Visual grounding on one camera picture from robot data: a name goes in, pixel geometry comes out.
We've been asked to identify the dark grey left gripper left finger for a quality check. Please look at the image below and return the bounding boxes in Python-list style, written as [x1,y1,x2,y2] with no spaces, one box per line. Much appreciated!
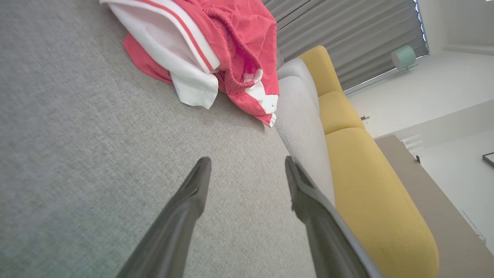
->
[116,156,212,278]

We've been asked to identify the grey pleated curtain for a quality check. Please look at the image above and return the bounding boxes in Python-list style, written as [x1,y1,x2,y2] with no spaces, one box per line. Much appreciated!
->
[262,0,430,92]

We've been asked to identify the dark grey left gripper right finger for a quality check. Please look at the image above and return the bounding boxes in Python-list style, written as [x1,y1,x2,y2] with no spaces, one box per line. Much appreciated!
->
[285,156,382,278]

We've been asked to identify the beige low partition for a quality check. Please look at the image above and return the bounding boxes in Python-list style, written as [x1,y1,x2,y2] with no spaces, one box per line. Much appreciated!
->
[374,135,494,278]

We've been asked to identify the mint green round lamp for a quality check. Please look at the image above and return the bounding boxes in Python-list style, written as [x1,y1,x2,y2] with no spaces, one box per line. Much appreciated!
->
[391,45,417,72]

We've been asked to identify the grey and yellow fabric sofa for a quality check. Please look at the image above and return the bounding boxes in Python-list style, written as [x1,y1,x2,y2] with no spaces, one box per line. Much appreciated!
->
[0,0,440,278]

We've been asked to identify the red shorts with white trim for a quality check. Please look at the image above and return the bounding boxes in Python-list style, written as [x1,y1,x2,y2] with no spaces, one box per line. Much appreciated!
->
[170,0,280,128]

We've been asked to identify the red and white sports jersey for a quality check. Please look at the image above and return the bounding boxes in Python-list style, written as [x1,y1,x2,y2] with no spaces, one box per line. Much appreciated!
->
[99,0,220,110]

